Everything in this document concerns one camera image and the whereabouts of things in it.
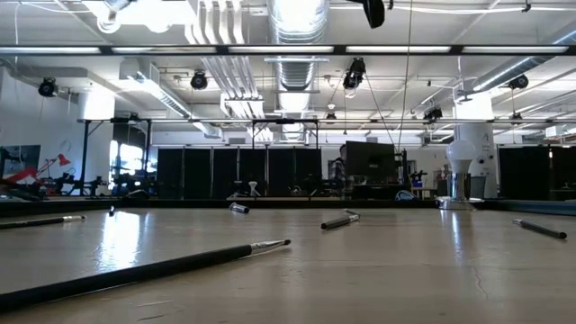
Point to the black computer monitor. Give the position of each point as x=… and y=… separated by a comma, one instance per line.
x=371, y=162

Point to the black table border strip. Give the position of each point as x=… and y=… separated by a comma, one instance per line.
x=288, y=203

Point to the dark teal mat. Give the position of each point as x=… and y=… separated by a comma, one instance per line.
x=531, y=208

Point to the wide black partition screen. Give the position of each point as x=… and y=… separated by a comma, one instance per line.
x=225, y=173

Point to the silver ventilation duct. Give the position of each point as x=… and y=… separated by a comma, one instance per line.
x=297, y=72

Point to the short silver brush piece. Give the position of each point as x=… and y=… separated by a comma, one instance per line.
x=238, y=208

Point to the red desk lamp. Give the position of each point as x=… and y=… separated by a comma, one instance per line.
x=64, y=159

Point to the dark wall poster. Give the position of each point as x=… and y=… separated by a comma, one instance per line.
x=27, y=155

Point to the person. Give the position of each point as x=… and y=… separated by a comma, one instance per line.
x=338, y=171

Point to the white square pillar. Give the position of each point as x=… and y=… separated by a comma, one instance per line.
x=96, y=105

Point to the black overhead frame beam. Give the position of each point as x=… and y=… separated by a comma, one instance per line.
x=337, y=49

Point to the black brush silver ferrule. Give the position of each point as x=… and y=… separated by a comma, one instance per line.
x=36, y=222

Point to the small white stand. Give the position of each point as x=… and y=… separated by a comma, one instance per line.
x=253, y=185

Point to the black stand frame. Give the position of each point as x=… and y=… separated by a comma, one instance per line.
x=85, y=157

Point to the long black makeup brush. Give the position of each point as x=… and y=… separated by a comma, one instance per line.
x=135, y=273

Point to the black ceiling spotlight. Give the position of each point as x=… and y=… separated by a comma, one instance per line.
x=47, y=87
x=433, y=113
x=518, y=82
x=354, y=74
x=199, y=81

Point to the round metal base plate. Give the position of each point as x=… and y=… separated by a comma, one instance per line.
x=459, y=204

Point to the white bulb-shaped object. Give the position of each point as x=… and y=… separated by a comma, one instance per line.
x=461, y=155

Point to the thick black makeup brush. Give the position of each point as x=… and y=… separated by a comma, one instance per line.
x=337, y=222

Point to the slim grey makeup brush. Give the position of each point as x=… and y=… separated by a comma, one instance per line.
x=540, y=230

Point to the white round column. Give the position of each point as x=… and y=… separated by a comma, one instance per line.
x=486, y=153

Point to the blue and white object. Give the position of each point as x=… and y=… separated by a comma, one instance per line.
x=405, y=195

